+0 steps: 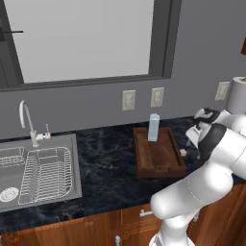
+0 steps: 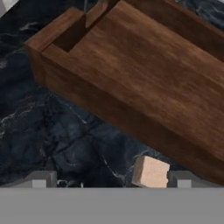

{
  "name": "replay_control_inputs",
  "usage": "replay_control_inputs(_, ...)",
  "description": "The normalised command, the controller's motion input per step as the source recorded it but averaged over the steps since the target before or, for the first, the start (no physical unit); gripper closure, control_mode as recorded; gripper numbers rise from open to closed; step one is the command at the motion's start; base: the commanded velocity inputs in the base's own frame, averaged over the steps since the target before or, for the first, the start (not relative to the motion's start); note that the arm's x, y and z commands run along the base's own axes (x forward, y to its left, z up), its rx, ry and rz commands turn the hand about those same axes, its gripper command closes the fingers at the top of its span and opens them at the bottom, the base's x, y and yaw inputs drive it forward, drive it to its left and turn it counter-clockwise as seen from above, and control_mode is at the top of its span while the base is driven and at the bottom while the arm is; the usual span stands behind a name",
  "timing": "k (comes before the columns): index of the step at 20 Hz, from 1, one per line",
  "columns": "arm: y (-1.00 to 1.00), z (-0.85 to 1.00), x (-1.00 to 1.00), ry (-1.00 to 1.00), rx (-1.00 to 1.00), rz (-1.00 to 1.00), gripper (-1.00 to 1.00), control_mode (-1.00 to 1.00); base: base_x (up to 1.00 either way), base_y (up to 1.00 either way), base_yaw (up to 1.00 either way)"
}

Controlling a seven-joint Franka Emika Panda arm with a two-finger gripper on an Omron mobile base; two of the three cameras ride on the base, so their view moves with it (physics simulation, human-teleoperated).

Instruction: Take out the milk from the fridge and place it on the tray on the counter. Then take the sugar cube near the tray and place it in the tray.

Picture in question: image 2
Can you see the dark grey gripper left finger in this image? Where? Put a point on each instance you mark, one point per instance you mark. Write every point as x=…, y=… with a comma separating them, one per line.
x=43, y=177

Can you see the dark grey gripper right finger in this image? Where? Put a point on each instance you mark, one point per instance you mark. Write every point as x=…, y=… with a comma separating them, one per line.
x=182, y=177

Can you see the brown wooden tray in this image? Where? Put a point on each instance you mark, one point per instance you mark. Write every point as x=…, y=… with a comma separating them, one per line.
x=140, y=75

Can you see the beige sugar cube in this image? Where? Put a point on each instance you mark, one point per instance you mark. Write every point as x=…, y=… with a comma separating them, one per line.
x=151, y=172

